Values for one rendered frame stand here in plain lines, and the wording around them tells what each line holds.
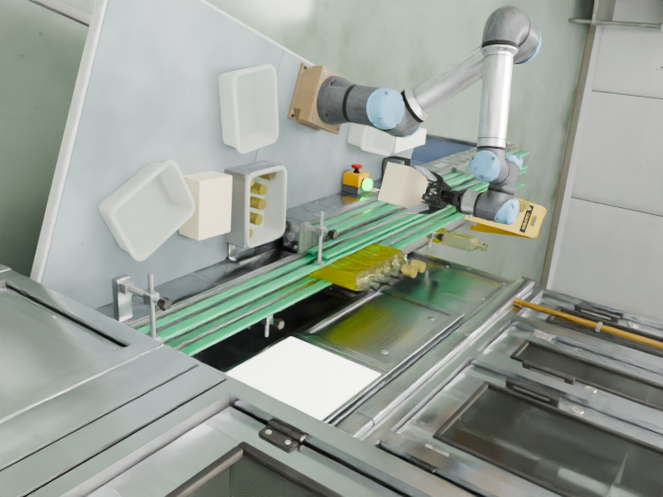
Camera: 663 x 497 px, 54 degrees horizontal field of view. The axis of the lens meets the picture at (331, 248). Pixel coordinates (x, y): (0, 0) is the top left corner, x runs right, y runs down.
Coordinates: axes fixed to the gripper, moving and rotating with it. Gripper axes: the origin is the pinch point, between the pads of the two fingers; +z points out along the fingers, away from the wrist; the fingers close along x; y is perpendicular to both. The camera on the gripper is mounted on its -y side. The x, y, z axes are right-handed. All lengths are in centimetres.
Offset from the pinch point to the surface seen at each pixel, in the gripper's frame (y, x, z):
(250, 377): 49, 60, 4
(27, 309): 108, 45, 16
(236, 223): 40, 23, 30
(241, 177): 45, 10, 28
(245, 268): 37, 35, 25
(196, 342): 60, 54, 16
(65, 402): 121, 49, -18
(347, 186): -16.1, 3.5, 32.4
